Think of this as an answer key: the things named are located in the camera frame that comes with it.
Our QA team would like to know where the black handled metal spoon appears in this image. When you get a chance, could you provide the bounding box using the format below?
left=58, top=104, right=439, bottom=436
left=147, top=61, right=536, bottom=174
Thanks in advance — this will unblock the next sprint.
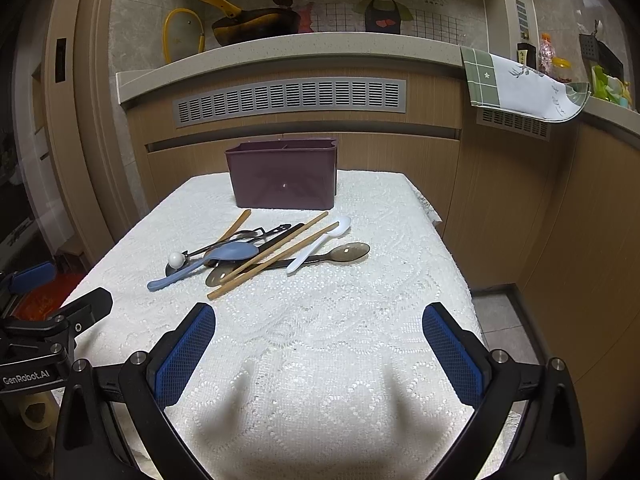
left=206, top=223, right=303, bottom=269

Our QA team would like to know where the blue plastic spoon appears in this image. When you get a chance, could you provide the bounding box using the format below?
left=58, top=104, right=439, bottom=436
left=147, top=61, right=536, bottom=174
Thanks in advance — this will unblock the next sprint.
left=146, top=240, right=258, bottom=292

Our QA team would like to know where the dark sauce bottle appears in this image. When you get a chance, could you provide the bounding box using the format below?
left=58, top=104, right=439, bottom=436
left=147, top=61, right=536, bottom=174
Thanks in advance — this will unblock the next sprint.
left=516, top=32, right=536, bottom=70

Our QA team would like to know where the small grey vent grille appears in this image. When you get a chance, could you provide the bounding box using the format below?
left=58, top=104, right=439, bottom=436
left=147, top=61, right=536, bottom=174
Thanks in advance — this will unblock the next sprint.
left=476, top=108, right=550, bottom=141

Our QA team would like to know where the yellow rimmed glass lid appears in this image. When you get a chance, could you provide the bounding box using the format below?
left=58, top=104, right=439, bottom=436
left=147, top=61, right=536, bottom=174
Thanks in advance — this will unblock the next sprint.
left=162, top=8, right=205, bottom=64

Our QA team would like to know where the green white dish towel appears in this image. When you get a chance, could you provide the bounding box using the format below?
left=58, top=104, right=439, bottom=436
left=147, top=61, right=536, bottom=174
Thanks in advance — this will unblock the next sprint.
left=460, top=47, right=591, bottom=124

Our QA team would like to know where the wooden spoon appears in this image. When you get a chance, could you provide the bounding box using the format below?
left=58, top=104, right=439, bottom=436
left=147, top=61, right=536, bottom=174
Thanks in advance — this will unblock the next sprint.
left=218, top=209, right=252, bottom=242

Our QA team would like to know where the white lace tablecloth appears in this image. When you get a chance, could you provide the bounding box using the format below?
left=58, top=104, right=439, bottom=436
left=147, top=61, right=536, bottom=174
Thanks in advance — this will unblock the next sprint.
left=65, top=171, right=482, bottom=479

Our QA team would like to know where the yellow handled dark pan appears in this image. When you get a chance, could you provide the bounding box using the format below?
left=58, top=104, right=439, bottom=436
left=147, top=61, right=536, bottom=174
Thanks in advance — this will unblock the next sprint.
left=200, top=0, right=300, bottom=47

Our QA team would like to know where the maroon plastic utensil holder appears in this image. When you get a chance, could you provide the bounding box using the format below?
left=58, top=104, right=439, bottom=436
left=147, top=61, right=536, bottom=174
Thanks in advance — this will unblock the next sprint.
left=226, top=138, right=337, bottom=210

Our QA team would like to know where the white ball handle ladle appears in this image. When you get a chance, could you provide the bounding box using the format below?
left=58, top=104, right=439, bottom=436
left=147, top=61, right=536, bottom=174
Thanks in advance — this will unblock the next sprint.
left=165, top=252, right=190, bottom=276

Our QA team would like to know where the red patterned bottle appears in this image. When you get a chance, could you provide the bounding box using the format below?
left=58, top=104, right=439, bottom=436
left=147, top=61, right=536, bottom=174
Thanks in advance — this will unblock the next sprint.
left=538, top=32, right=555, bottom=76

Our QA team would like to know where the white plastic spoon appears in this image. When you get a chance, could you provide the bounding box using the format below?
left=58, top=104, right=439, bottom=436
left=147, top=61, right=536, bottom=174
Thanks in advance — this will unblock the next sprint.
left=285, top=216, right=352, bottom=275

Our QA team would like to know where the wooden chopstick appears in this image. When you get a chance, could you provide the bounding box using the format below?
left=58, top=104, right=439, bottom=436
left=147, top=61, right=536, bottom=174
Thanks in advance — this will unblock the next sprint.
left=207, top=221, right=340, bottom=300
left=220, top=211, right=329, bottom=285

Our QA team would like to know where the yellow lidded jar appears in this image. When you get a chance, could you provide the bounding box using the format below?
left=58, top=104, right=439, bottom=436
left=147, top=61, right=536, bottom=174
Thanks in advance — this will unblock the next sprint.
left=551, top=56, right=572, bottom=84

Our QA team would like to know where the black smiley handle fork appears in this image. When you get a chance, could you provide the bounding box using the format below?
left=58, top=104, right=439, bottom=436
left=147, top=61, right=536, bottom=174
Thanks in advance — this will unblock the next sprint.
left=182, top=223, right=292, bottom=258

